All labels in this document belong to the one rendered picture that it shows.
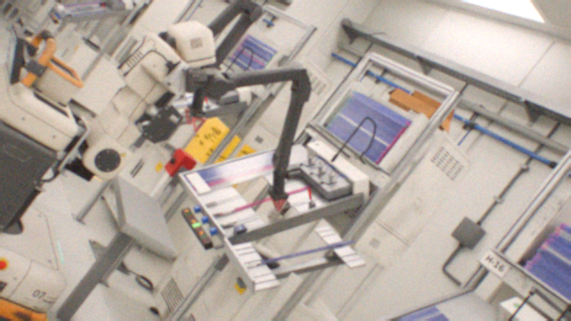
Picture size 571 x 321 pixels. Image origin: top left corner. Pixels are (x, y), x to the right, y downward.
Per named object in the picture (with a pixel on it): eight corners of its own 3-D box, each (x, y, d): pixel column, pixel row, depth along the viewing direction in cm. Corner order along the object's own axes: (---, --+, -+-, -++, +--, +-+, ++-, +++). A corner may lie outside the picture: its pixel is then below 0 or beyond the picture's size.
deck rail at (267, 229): (227, 250, 279) (225, 238, 277) (225, 247, 281) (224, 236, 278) (364, 204, 305) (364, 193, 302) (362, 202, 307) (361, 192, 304)
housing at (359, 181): (355, 207, 306) (354, 181, 299) (308, 167, 345) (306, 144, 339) (368, 201, 308) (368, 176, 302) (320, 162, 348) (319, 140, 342)
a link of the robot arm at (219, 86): (304, 56, 265) (315, 66, 258) (302, 86, 273) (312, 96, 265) (202, 69, 249) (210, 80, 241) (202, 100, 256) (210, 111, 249)
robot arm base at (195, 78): (179, 63, 245) (188, 71, 236) (200, 63, 249) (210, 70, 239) (179, 85, 249) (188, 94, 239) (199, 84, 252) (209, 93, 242)
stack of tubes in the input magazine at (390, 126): (376, 164, 303) (410, 119, 302) (324, 127, 344) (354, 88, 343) (391, 176, 310) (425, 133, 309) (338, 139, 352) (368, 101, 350)
